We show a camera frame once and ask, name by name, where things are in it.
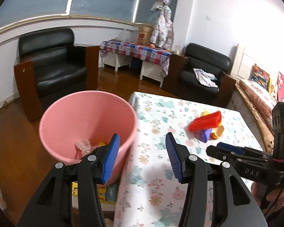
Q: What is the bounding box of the red plastic bag wad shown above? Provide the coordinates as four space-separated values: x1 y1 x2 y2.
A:
75 139 99 157

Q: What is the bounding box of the plaid checkered tablecloth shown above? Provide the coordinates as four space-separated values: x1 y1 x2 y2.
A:
100 40 172 79

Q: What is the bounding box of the purple felt cloth roll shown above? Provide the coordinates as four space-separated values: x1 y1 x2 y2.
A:
195 128 212 143

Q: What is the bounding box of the clear plastic bag on table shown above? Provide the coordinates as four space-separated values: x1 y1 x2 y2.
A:
114 29 131 43

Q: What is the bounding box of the brown dotted quilt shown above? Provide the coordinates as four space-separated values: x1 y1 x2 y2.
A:
239 79 277 131

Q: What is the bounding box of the yellow printed box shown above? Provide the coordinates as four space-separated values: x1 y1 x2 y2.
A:
71 181 119 205

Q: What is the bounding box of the black leather armchair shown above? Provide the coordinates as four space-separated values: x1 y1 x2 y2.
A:
14 27 99 121
162 43 236 107

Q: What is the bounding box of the person's right hand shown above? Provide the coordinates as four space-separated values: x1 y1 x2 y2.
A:
251 182 284 217

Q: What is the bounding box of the brown paper bag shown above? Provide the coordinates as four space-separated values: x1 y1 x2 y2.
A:
137 26 153 46

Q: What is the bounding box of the floral puffer jacket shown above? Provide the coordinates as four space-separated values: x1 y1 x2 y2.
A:
150 5 174 50

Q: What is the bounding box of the left black leather armchair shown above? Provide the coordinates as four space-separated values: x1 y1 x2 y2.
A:
14 27 99 121

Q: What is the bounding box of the white wooden headboard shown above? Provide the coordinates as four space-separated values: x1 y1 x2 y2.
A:
230 44 259 80

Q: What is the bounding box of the brown leaf bed blanket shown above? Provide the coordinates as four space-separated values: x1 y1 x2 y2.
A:
233 82 274 153

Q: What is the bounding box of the floral bear tablecloth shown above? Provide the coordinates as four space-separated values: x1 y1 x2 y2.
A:
114 92 266 226

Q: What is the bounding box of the pink plastic trash bucket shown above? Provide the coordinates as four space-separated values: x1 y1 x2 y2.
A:
39 91 138 184

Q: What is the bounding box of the red foam net sleeve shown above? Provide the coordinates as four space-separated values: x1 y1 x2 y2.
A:
188 111 222 132

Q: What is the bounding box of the crumpled cloth on armchair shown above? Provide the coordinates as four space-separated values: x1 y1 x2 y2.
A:
193 68 218 88

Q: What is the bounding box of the white side table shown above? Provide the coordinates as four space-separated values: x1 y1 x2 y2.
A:
98 52 164 88

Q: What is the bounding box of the right black leather armchair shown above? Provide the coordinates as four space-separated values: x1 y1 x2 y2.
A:
162 43 236 107

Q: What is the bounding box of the colourful patterned pillow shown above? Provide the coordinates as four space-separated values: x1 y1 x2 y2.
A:
250 64 270 89

